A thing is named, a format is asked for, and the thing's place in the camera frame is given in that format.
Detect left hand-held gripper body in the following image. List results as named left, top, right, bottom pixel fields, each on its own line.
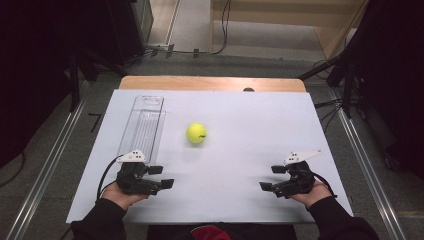
left=115, top=149, right=163, bottom=196

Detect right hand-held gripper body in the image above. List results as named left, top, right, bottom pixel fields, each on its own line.
left=271, top=149, right=323, bottom=200

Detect clear plastic container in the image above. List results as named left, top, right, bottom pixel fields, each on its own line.
left=117, top=95, right=167, bottom=165

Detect yellow tennis ball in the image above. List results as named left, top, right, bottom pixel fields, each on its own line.
left=185, top=122, right=208, bottom=145

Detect person's right hand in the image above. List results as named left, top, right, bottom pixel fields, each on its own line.
left=289, top=180, right=333, bottom=210

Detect person's left hand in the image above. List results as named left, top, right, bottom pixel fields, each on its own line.
left=101, top=181, right=150, bottom=212

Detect person's dark lap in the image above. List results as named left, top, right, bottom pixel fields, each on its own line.
left=146, top=222, right=298, bottom=240

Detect wooden table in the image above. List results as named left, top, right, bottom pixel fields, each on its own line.
left=118, top=75, right=307, bottom=93

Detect black metal stand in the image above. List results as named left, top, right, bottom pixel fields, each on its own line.
left=298, top=49, right=358, bottom=119

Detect black curtain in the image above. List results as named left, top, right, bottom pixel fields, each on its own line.
left=346, top=0, right=424, bottom=181
left=0, top=0, right=148, bottom=169

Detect grey cabinet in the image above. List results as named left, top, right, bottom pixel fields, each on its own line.
left=129, top=0, right=155, bottom=49

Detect light wooden shelf unit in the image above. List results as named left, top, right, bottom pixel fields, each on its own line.
left=209, top=0, right=370, bottom=62

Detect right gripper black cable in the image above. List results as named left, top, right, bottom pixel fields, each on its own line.
left=312, top=172, right=338, bottom=199

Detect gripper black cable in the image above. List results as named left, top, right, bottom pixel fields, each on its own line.
left=95, top=154, right=124, bottom=203
left=312, top=172, right=338, bottom=199

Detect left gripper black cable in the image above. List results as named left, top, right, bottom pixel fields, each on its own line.
left=95, top=154, right=124, bottom=203

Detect metal floor rail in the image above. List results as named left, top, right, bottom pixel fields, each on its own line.
left=328, top=88, right=408, bottom=240
left=4, top=79, right=91, bottom=240

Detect black floor cables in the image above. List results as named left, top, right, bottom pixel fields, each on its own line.
left=313, top=98, right=346, bottom=133

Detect black floor cable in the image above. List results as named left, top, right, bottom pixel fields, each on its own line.
left=0, top=152, right=27, bottom=188

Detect black hanging cable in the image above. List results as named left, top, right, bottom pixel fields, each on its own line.
left=191, top=0, right=233, bottom=56

